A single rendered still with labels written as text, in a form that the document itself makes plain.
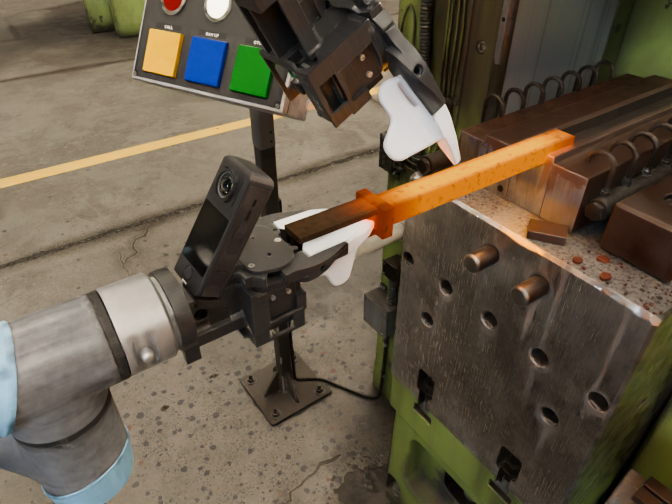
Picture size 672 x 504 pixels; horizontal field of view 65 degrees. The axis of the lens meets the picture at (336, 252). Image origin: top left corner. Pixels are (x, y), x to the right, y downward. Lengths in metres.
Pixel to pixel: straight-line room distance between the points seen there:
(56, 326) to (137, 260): 1.82
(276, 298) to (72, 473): 0.21
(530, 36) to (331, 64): 0.59
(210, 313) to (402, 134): 0.22
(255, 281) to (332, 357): 1.29
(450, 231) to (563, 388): 0.25
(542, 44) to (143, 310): 0.77
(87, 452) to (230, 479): 1.04
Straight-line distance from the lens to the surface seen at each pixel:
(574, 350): 0.71
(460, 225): 0.74
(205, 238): 0.44
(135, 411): 1.70
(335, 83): 0.41
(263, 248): 0.47
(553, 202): 0.71
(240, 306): 0.48
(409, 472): 1.29
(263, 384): 1.66
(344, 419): 1.58
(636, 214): 0.66
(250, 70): 0.91
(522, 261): 0.69
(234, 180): 0.41
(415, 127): 0.43
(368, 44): 0.41
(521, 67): 0.95
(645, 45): 1.17
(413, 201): 0.54
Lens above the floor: 1.29
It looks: 37 degrees down
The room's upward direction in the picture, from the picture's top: straight up
